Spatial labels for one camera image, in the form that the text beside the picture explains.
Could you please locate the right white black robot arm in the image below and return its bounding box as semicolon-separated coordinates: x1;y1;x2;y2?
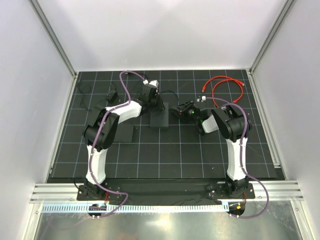
170;100;252;198

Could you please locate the short orange ethernet cable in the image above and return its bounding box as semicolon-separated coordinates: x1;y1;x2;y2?
201;75;245;104

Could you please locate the right aluminium corner post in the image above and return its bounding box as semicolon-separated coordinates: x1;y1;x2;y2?
248;0;296;75

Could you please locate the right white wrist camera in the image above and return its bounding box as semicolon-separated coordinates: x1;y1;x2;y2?
197;95;207;102

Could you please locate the long orange ethernet cable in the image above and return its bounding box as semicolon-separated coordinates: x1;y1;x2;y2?
211;78;245;108

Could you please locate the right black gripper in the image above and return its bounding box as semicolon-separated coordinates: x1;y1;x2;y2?
170;100;199;124

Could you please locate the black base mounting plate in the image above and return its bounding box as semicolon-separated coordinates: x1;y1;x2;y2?
76;178;256;206

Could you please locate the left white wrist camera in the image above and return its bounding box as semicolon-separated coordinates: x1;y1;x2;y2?
143;79;159;88

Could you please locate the black grid mat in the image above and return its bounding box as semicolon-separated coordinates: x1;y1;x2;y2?
47;69;284;183

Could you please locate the small black plug adapter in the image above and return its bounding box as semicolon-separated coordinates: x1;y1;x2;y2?
105;90;118;104

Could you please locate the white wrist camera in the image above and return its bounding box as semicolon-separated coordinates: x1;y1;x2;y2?
197;95;207;102
143;79;159;88

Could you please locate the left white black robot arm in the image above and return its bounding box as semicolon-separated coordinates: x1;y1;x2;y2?
79;80;165;200

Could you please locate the aluminium front frame rail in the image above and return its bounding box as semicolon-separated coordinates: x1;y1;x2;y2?
29;180;304;204

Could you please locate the white slotted cable duct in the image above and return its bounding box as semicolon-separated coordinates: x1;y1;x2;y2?
41;202;229;214

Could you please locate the black network switch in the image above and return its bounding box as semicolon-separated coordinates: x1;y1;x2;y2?
113;124;134;143
149;102;169;129

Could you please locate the thin black adapter cable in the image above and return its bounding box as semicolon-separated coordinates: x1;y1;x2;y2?
76;79;120;114

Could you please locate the left aluminium corner post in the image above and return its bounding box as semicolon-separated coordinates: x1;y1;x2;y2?
28;0;77;79

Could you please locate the aluminium corner post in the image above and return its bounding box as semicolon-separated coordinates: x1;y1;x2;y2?
248;0;296;75
28;0;77;79

